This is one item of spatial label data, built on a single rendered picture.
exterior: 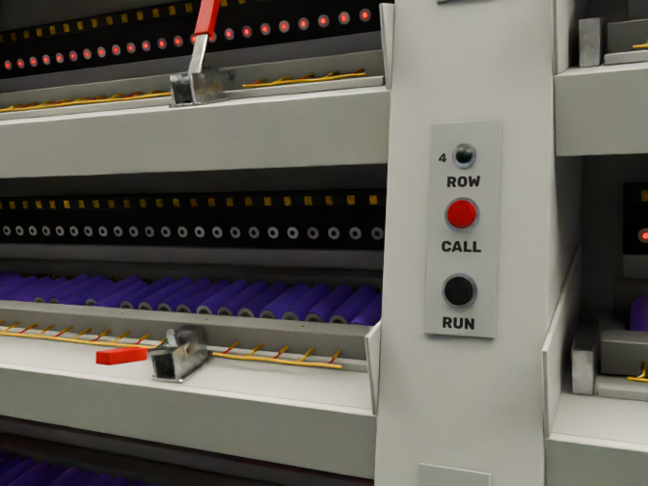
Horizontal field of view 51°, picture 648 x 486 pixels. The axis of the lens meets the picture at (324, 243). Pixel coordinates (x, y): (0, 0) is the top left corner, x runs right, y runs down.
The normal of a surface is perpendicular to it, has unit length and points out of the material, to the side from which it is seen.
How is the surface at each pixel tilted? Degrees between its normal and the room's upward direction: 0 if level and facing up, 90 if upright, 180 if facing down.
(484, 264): 90
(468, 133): 90
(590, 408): 21
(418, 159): 90
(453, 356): 90
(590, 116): 111
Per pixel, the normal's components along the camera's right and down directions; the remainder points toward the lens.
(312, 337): -0.41, 0.29
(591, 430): -0.11, -0.96
